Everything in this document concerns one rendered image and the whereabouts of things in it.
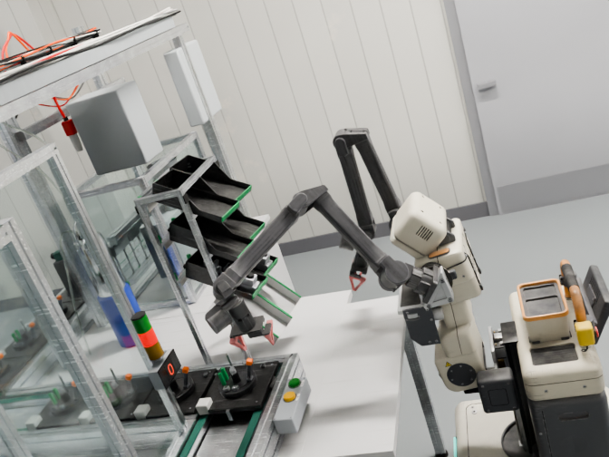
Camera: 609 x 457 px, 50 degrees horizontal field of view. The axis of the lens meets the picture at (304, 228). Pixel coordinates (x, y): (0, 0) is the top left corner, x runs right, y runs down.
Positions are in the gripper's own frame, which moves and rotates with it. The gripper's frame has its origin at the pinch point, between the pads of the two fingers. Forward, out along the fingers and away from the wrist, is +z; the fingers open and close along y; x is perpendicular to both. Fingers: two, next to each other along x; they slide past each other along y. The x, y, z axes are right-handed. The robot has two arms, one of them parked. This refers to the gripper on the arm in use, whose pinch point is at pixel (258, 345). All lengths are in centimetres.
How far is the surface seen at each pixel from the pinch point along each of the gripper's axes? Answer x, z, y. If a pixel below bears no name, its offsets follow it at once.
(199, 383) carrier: 11.1, 22.5, -35.0
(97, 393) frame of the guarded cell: -65, -57, -1
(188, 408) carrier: -2.6, 19.8, -34.8
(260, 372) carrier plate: 11.3, 23.4, -11.0
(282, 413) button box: -11.6, 20.4, 1.3
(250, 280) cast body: 33.2, -1.0, -7.7
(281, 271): 171, 101, -53
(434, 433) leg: 43, 116, 32
